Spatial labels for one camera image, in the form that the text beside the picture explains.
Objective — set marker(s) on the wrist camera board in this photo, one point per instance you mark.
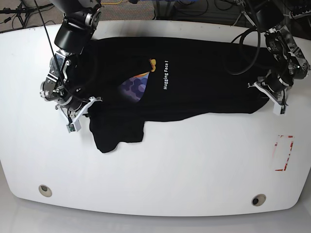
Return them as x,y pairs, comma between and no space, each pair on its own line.
75,126
279,109

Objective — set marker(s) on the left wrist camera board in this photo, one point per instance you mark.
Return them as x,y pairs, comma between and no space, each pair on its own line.
279,109

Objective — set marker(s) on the black tripod stand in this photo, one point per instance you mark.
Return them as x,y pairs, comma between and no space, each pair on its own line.
22,12

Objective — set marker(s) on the right table cable grommet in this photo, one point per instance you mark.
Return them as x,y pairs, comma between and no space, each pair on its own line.
258,200

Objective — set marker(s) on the red tape marking rectangle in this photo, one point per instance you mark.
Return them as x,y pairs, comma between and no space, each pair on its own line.
282,152

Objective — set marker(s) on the white power strip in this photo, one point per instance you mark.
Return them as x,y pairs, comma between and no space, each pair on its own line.
300,11

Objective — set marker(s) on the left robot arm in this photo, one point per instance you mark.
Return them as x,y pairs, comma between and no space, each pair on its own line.
291,63

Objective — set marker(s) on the black printed T-shirt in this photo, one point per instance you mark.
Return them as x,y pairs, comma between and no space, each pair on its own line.
142,79

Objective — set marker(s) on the left table cable grommet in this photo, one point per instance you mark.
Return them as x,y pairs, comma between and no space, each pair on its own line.
45,191

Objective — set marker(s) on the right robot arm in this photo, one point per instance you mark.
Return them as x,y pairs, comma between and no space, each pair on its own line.
80,21

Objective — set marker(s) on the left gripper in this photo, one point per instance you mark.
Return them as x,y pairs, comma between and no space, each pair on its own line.
275,87

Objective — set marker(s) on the table cable grommet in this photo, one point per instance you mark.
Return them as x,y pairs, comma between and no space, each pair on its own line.
258,200
45,191

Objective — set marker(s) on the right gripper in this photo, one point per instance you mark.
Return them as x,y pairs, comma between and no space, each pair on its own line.
73,109

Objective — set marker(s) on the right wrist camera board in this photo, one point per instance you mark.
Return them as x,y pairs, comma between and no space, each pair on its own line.
75,126

